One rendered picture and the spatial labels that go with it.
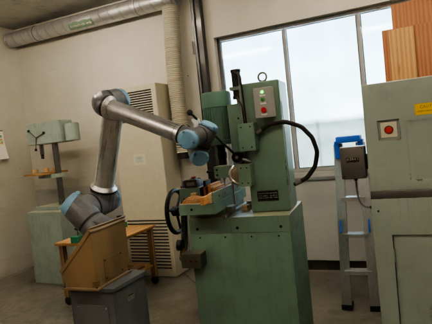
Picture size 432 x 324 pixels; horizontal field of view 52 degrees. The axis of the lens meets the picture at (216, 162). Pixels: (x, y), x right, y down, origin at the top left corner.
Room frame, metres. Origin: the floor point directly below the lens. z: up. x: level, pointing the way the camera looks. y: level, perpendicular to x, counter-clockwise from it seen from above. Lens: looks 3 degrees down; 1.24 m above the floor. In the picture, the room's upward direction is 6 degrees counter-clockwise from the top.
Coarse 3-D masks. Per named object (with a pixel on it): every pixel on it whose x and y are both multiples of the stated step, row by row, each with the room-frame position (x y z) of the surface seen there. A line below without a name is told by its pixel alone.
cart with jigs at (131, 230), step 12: (120, 216) 3.96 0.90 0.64; (132, 228) 3.89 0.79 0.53; (144, 228) 3.83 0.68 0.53; (72, 240) 3.52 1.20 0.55; (60, 252) 3.61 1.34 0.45; (60, 264) 3.61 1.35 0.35; (132, 264) 4.00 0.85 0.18; (144, 264) 3.96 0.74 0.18; (156, 264) 3.95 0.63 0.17; (156, 276) 3.94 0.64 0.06
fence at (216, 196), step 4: (224, 188) 2.51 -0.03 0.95; (228, 188) 2.57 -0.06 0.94; (232, 188) 2.64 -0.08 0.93; (236, 188) 2.71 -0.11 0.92; (240, 188) 2.79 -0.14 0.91; (212, 192) 2.34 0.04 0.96; (216, 192) 2.37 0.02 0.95; (220, 192) 2.44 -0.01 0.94; (224, 192) 2.50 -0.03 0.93; (228, 192) 2.56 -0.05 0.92; (232, 192) 2.63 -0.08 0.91; (212, 196) 2.33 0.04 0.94; (216, 196) 2.37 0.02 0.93; (220, 196) 2.43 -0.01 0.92; (224, 196) 2.49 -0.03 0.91; (212, 200) 2.34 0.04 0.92; (216, 200) 2.36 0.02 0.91
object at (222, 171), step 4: (216, 168) 2.64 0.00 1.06; (220, 168) 2.63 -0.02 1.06; (224, 168) 2.62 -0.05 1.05; (228, 168) 2.61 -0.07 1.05; (216, 172) 2.64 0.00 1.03; (220, 172) 2.63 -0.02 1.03; (224, 172) 2.62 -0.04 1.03; (216, 176) 2.64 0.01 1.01; (220, 176) 2.63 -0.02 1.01; (224, 176) 2.62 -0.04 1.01
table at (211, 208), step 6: (240, 192) 2.79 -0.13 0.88; (228, 198) 2.55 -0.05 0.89; (240, 198) 2.77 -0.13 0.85; (180, 204) 2.40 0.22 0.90; (186, 204) 2.39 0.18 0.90; (192, 204) 2.38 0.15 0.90; (198, 204) 2.36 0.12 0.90; (210, 204) 2.34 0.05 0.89; (216, 204) 2.35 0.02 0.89; (222, 204) 2.45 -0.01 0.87; (228, 204) 2.54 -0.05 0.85; (180, 210) 2.40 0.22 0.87; (186, 210) 2.39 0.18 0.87; (192, 210) 2.37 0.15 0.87; (198, 210) 2.37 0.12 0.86; (204, 210) 2.35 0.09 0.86; (210, 210) 2.34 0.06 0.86; (216, 210) 2.34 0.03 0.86
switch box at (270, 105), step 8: (256, 88) 2.40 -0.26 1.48; (264, 88) 2.38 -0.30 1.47; (272, 88) 2.40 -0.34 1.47; (256, 96) 2.40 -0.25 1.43; (264, 96) 2.38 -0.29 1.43; (272, 96) 2.38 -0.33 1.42; (256, 104) 2.40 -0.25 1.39; (264, 104) 2.39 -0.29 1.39; (272, 104) 2.37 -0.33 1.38; (256, 112) 2.40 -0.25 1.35; (264, 112) 2.39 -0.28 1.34; (272, 112) 2.37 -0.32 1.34
